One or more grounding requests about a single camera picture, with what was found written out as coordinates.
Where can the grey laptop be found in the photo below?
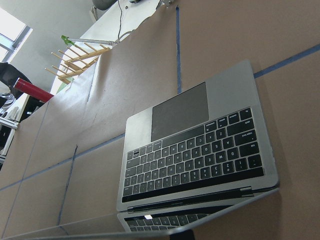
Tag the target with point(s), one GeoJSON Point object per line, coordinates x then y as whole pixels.
{"type": "Point", "coordinates": [196, 156]}

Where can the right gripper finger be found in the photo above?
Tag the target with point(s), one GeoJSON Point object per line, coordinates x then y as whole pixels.
{"type": "Point", "coordinates": [184, 235]}

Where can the wooden dish rack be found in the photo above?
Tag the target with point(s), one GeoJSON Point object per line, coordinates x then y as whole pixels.
{"type": "Point", "coordinates": [76, 59]}

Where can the red cylinder cup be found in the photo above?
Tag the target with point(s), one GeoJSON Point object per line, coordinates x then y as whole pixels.
{"type": "Point", "coordinates": [32, 90]}

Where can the metal grabber stick green tip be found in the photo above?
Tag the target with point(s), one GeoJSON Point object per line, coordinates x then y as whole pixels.
{"type": "Point", "coordinates": [72, 41]}

